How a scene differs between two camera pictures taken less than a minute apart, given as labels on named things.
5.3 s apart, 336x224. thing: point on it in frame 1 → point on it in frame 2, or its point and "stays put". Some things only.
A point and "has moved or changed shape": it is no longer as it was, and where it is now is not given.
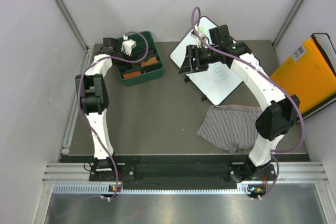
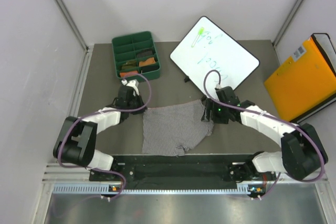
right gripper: (189, 65) → (211, 105)
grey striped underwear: (232, 127) → (175, 128)
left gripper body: (121, 64) → (136, 101)
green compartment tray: (151, 68) stays put
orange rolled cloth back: (152, 60) stays put
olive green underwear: (136, 65) has moved or changed shape
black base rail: (181, 168) stays put
